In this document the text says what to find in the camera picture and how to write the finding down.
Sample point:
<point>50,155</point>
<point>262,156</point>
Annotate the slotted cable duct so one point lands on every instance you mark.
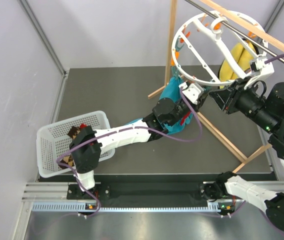
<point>84,207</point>

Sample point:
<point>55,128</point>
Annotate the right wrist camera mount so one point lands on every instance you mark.
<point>259,71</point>

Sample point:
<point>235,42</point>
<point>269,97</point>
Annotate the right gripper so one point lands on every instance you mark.
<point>221,97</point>

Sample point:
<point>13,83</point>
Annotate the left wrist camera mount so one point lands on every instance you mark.
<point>193,91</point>

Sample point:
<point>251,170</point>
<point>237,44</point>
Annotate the red sock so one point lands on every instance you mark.
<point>182,121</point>
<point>82,126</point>

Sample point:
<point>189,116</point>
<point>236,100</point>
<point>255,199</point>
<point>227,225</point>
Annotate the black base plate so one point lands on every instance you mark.
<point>107,191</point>

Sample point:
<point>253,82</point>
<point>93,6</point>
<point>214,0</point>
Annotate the yellow cloth with black trim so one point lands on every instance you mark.
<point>240,55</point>

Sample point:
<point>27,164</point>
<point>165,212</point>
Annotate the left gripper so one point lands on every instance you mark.
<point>197,106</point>

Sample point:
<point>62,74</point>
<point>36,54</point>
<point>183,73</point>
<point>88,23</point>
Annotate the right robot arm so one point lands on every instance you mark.
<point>267,113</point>

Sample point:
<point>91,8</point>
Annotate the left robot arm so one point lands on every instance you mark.
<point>90,144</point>

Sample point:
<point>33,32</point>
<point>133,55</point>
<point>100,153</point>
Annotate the teal clothespin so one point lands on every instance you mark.
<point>175,72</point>

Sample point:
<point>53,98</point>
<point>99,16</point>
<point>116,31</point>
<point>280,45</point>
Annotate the teal cloth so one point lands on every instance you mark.
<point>169,110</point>

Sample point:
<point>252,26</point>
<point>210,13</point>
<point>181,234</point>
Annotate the wooden drying rack frame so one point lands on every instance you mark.
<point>209,155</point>

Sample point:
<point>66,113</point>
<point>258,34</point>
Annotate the metal hanging rod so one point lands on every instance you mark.
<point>249,27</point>

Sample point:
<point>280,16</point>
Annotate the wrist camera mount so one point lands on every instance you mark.
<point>193,91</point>
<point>259,71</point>

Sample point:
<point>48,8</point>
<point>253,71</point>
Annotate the aluminium frame rail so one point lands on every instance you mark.
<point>42,35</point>

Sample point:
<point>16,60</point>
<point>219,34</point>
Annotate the white round clip hanger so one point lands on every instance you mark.
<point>214,32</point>

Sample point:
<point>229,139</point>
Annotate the white perforated plastic basket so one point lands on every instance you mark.
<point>52,140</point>

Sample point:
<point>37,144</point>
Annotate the brown argyle sock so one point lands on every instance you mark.
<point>73,132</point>
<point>67,160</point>

